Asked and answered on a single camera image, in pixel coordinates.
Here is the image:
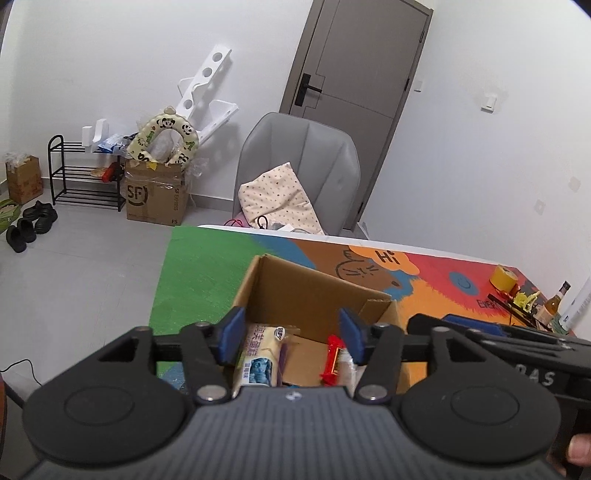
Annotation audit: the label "dotted cream cushion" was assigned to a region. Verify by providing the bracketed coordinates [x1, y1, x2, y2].
[238, 162, 323, 234]

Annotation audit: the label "white plastic holders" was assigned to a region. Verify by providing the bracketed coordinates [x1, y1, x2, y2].
[82, 119, 110, 151]

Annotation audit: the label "grey door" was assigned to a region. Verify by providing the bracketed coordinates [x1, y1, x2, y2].
[279, 0, 435, 232]

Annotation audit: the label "black floor cable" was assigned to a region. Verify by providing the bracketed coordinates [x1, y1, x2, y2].
[0, 359, 36, 409]

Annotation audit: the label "long white noodle packet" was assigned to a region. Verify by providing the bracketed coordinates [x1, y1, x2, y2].
[234, 324, 302, 399]

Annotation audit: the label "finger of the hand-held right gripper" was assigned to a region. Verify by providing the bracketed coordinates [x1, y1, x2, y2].
[407, 313, 591, 354]

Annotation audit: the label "grey chair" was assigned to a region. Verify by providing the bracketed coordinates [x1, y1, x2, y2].
[232, 112, 361, 237]

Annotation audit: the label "black door handle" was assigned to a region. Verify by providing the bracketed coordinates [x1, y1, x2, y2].
[296, 73, 325, 108]

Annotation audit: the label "small brown cardboard box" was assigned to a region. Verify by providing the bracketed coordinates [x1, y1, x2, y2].
[5, 155, 44, 206]

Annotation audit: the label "colourful cartoon play mat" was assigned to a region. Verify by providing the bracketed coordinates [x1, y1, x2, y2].
[150, 226, 576, 398]

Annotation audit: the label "green floor mat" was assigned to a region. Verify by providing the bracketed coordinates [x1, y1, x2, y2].
[0, 198, 22, 234]

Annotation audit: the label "black shoe rack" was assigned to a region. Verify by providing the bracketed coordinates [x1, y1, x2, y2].
[47, 135, 127, 212]

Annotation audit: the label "red snack packet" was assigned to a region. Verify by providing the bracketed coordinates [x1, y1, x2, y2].
[320, 335, 346, 388]

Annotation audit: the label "brown glass bottle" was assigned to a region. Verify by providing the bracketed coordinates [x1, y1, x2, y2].
[535, 281, 572, 325]

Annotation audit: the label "panda print ring cushion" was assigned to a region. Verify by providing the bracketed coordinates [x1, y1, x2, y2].
[126, 106, 201, 166]

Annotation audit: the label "white spray can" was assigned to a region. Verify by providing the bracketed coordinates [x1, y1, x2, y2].
[553, 276, 591, 334]

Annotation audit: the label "clear white snack packet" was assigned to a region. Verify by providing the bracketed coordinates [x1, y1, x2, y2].
[336, 349, 367, 397]

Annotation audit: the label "black metal rods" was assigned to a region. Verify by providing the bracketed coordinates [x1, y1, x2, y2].
[488, 292, 539, 326]

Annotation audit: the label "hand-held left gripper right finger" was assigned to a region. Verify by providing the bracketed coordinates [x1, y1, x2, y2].
[338, 308, 504, 406]

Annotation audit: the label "large logo cardboard box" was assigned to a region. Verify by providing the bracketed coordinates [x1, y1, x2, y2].
[124, 159, 189, 226]

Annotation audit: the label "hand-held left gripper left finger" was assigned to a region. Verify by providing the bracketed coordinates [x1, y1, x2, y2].
[88, 305, 245, 404]

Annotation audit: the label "clear plastic bags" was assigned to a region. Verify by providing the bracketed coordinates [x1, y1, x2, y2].
[96, 133, 135, 154]

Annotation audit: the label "white holed rack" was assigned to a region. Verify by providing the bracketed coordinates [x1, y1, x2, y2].
[175, 44, 239, 141]

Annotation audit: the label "person's right hand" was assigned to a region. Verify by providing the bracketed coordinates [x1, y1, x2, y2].
[569, 433, 591, 468]

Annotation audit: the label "yellow tape roll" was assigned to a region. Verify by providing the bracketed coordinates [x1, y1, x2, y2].
[490, 265, 514, 292]

